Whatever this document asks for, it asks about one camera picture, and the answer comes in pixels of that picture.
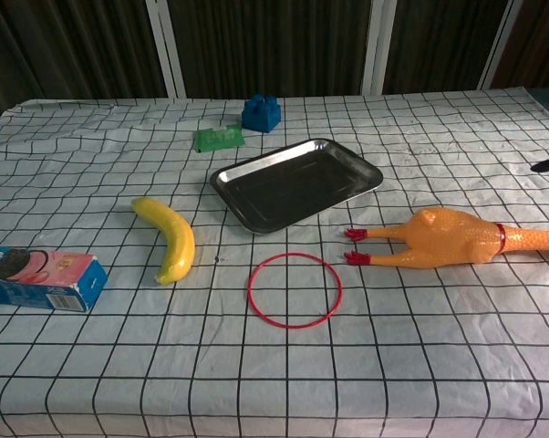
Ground orange rubber chicken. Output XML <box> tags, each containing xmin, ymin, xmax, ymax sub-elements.
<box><xmin>344</xmin><ymin>205</ymin><xmax>549</xmax><ymax>271</ymax></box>

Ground stainless steel tray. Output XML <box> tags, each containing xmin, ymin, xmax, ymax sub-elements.
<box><xmin>210</xmin><ymin>138</ymin><xmax>384</xmax><ymax>235</ymax></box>

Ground blue building block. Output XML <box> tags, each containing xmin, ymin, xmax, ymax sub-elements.
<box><xmin>241</xmin><ymin>94</ymin><xmax>282</xmax><ymax>134</ymax></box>

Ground dark curtain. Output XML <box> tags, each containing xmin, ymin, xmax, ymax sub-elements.
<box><xmin>0</xmin><ymin>0</ymin><xmax>549</xmax><ymax>129</ymax></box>

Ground green packet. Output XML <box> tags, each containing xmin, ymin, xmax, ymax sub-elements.
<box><xmin>193</xmin><ymin>125</ymin><xmax>246</xmax><ymax>152</ymax></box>

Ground yellow banana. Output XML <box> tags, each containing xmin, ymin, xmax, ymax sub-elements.
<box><xmin>130</xmin><ymin>196</ymin><xmax>197</xmax><ymax>287</ymax></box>

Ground white black checked tablecloth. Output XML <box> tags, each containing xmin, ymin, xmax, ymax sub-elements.
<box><xmin>0</xmin><ymin>88</ymin><xmax>549</xmax><ymax>438</ymax></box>

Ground blue pink cookie box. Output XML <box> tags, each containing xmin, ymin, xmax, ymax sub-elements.
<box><xmin>0</xmin><ymin>244</ymin><xmax>109</xmax><ymax>313</ymax></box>

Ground white frame post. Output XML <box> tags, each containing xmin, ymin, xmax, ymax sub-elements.
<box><xmin>362</xmin><ymin>0</ymin><xmax>398</xmax><ymax>96</ymax></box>
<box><xmin>145</xmin><ymin>0</ymin><xmax>188</xmax><ymax>99</ymax></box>
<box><xmin>478</xmin><ymin>0</ymin><xmax>525</xmax><ymax>90</ymax></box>

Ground thin red ring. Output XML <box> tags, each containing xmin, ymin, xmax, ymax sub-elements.
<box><xmin>246</xmin><ymin>252</ymin><xmax>344</xmax><ymax>329</ymax></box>

